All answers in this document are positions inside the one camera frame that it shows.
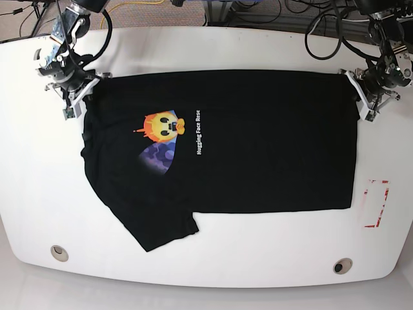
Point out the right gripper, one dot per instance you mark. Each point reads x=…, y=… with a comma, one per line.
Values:
x=72, y=92

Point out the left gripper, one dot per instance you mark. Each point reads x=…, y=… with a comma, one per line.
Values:
x=372, y=97

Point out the black graphic t-shirt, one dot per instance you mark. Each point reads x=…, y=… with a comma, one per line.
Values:
x=161, y=147

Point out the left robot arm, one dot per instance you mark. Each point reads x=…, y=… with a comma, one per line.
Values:
x=393, y=68

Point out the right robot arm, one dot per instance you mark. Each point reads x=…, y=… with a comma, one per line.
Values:
x=65, y=69

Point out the black tripod stand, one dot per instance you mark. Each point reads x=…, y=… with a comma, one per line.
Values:
x=40, y=8

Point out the red tape rectangle marking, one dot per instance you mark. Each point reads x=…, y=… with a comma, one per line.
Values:
x=374, y=201

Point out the left table grommet hole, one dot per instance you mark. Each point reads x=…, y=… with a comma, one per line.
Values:
x=59, y=253

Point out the table grommet hole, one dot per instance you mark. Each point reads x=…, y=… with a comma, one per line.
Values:
x=342, y=266
x=59, y=253

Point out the right table grommet hole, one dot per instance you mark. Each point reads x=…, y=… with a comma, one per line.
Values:
x=342, y=266

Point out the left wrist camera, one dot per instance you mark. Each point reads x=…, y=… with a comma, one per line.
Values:
x=368, y=115

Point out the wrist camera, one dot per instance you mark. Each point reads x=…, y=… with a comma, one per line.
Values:
x=368, y=115
x=72, y=112

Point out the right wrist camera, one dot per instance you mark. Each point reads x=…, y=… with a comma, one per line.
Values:
x=72, y=112

